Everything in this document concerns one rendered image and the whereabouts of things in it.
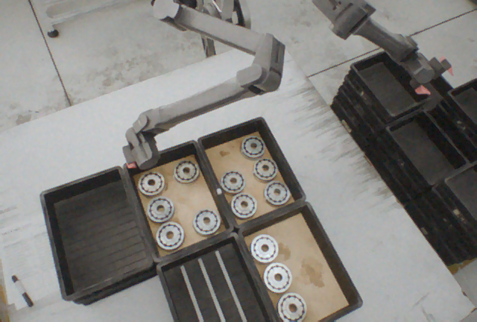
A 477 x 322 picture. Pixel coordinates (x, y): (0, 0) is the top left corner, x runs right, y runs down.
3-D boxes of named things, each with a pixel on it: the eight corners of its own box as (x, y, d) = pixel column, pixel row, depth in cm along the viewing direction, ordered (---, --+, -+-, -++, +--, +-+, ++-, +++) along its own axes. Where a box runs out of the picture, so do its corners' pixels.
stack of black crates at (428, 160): (362, 153, 243) (384, 127, 213) (397, 136, 252) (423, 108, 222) (401, 206, 228) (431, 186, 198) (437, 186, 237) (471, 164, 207)
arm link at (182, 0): (182, -8, 115) (171, -16, 111) (197, 15, 111) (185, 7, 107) (163, 13, 119) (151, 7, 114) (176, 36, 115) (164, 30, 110)
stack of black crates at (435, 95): (373, 86, 270) (387, 65, 250) (404, 72, 278) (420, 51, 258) (408, 130, 255) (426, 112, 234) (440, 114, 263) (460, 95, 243)
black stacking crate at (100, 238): (51, 203, 145) (39, 193, 135) (126, 177, 153) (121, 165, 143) (74, 305, 130) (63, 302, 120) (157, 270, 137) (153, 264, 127)
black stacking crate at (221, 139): (196, 151, 161) (196, 139, 151) (258, 130, 168) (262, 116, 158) (233, 237, 145) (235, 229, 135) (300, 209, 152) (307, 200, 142)
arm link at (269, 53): (300, 48, 95) (285, 33, 87) (277, 97, 97) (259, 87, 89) (181, 4, 118) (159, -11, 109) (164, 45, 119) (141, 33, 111)
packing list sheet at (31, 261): (-10, 232, 149) (-10, 232, 148) (50, 207, 155) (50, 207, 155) (10, 313, 137) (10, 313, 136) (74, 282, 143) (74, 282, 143)
